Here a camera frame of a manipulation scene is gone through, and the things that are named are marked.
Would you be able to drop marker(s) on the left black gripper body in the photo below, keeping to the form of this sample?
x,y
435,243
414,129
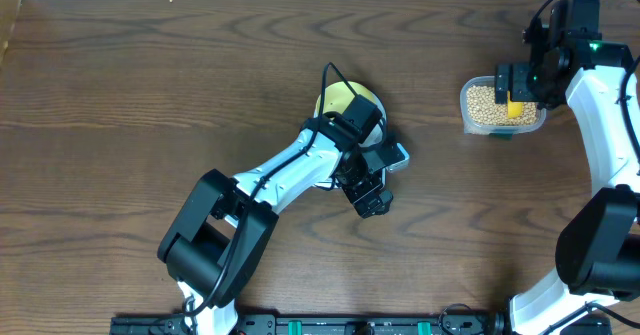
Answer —
x,y
359,185

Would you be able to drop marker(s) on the yellow plastic bowl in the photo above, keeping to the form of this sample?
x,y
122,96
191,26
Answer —
x,y
338,97

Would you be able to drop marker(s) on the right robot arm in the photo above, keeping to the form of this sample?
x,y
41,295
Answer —
x,y
596,255

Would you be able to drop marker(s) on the yellow measuring scoop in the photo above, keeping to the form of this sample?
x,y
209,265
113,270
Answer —
x,y
514,109

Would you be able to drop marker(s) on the soybeans in container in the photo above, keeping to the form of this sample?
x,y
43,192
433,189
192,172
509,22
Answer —
x,y
484,110

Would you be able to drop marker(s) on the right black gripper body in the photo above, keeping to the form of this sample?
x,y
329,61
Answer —
x,y
527,83

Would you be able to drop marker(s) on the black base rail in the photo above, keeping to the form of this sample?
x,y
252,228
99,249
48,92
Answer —
x,y
267,324

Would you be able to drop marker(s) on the white digital kitchen scale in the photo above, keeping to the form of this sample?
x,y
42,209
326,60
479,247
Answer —
x,y
320,166

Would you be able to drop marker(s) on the clear plastic container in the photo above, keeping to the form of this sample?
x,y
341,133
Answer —
x,y
471,127

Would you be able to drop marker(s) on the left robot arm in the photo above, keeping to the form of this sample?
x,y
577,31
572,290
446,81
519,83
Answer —
x,y
216,241

